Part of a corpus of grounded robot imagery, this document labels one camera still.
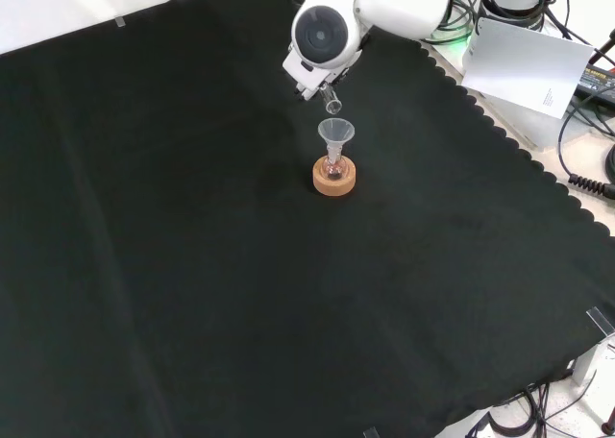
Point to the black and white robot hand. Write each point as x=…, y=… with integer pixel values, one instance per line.
x=302, y=75

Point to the clear graduated cylinder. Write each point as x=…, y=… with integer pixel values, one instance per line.
x=328, y=95

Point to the clear round-bottom flask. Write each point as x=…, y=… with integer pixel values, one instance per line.
x=335, y=170

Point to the clear plastic funnel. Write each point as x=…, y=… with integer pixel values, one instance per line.
x=336, y=133

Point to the black bench cloth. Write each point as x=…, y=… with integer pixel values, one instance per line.
x=192, y=226

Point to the clear tape piece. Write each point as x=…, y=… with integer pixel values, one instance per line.
x=372, y=433
x=600, y=320
x=120, y=22

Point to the pale board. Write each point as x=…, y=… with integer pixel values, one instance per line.
x=523, y=68

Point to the black power adapter yellow label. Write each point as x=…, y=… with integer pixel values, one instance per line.
x=598, y=85

